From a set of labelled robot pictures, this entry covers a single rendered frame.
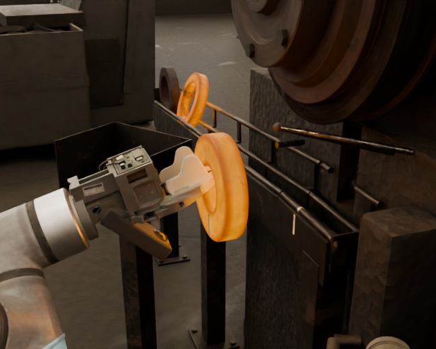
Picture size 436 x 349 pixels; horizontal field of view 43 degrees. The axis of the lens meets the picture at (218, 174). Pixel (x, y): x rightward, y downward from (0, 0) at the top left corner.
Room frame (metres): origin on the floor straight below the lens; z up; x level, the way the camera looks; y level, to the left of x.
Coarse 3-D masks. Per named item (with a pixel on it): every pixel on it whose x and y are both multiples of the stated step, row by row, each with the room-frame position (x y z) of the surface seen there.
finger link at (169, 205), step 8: (192, 192) 0.69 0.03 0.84; (200, 192) 0.69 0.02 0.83; (168, 200) 0.67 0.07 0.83; (176, 200) 0.67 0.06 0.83; (184, 200) 0.67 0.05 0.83; (192, 200) 0.68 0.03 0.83; (160, 208) 0.67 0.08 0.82; (168, 208) 0.66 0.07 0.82; (176, 208) 0.67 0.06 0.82; (160, 216) 0.66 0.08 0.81
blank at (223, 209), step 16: (208, 144) 0.73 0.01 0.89; (224, 144) 0.71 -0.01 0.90; (208, 160) 0.73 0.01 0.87; (224, 160) 0.68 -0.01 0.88; (240, 160) 0.69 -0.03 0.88; (224, 176) 0.67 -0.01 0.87; (240, 176) 0.67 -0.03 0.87; (208, 192) 0.76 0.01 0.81; (224, 192) 0.66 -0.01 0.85; (240, 192) 0.67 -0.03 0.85; (208, 208) 0.73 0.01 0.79; (224, 208) 0.66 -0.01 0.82; (240, 208) 0.66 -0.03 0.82; (208, 224) 0.73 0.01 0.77; (224, 224) 0.66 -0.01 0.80; (240, 224) 0.67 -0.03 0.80; (224, 240) 0.69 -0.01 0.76
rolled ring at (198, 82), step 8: (192, 80) 1.76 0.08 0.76; (200, 80) 1.70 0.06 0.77; (184, 88) 1.81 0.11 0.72; (192, 88) 1.80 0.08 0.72; (200, 88) 1.68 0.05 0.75; (184, 96) 1.80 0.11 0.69; (200, 96) 1.67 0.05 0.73; (184, 104) 1.80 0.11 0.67; (200, 104) 1.66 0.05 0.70; (184, 112) 1.78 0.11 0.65; (192, 112) 1.66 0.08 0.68; (200, 112) 1.66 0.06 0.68; (192, 120) 1.66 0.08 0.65
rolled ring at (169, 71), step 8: (160, 72) 1.98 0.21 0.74; (168, 72) 1.89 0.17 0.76; (160, 80) 1.99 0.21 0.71; (168, 80) 1.87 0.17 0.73; (176, 80) 1.87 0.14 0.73; (160, 88) 1.99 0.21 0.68; (168, 88) 1.87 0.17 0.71; (176, 88) 1.85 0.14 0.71; (160, 96) 2.00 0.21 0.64; (168, 96) 1.99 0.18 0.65; (176, 96) 1.84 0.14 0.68; (168, 104) 1.96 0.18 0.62; (176, 104) 1.85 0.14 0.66; (176, 112) 1.86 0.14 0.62
